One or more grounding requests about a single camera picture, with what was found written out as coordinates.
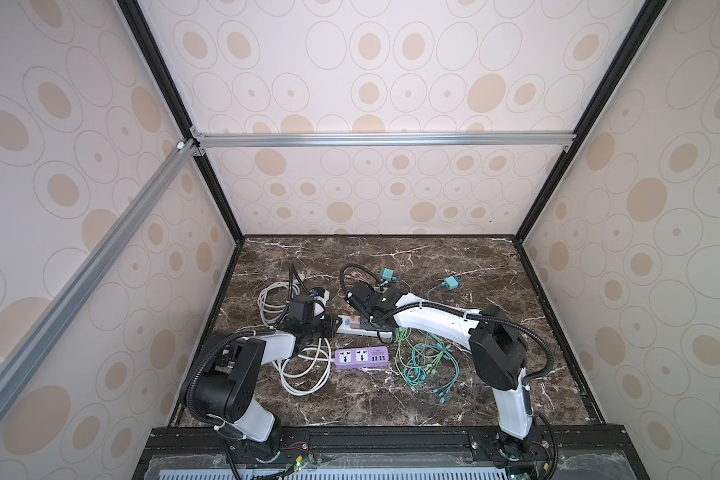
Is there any white power cord coil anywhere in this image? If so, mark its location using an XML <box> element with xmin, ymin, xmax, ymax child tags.
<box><xmin>256</xmin><ymin>280</ymin><xmax>333</xmax><ymax>398</ymax></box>

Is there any teal charger plug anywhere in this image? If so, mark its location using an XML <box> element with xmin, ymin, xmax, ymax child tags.
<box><xmin>379</xmin><ymin>268</ymin><xmax>398</xmax><ymax>283</ymax></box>
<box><xmin>429</xmin><ymin>275</ymin><xmax>461</xmax><ymax>293</ymax></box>

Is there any silver aluminium rail left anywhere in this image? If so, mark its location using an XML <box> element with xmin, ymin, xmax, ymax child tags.
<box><xmin>0</xmin><ymin>138</ymin><xmax>199</xmax><ymax>422</ymax></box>

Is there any silver aluminium rail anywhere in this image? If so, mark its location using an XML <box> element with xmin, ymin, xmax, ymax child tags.
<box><xmin>196</xmin><ymin>131</ymin><xmax>576</xmax><ymax>149</ymax></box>
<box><xmin>0</xmin><ymin>138</ymin><xmax>199</xmax><ymax>422</ymax></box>

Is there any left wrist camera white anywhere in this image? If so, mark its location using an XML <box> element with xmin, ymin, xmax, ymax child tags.
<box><xmin>309</xmin><ymin>287</ymin><xmax>330</xmax><ymax>317</ymax></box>

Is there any purple power strip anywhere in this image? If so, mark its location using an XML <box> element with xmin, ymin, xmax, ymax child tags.
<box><xmin>334</xmin><ymin>346</ymin><xmax>390</xmax><ymax>370</ymax></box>

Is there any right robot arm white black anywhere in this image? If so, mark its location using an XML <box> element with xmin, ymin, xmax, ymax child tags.
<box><xmin>339</xmin><ymin>263</ymin><xmax>555</xmax><ymax>462</ymax></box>

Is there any white blue power strip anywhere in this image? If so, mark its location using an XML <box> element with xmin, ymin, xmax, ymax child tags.
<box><xmin>337</xmin><ymin>315</ymin><xmax>394</xmax><ymax>341</ymax></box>

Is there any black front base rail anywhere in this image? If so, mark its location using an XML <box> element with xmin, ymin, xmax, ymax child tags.
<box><xmin>132</xmin><ymin>425</ymin><xmax>648</xmax><ymax>479</ymax></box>

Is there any silver aluminium rail back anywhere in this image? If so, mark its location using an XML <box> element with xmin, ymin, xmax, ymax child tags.
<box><xmin>196</xmin><ymin>131</ymin><xmax>576</xmax><ymax>149</ymax></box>

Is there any green teal cable bundle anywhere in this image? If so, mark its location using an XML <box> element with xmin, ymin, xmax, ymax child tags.
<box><xmin>392</xmin><ymin>326</ymin><xmax>461</xmax><ymax>404</ymax></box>

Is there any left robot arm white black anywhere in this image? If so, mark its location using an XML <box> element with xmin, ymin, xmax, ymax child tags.
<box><xmin>180</xmin><ymin>265</ymin><xmax>341</xmax><ymax>443</ymax></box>

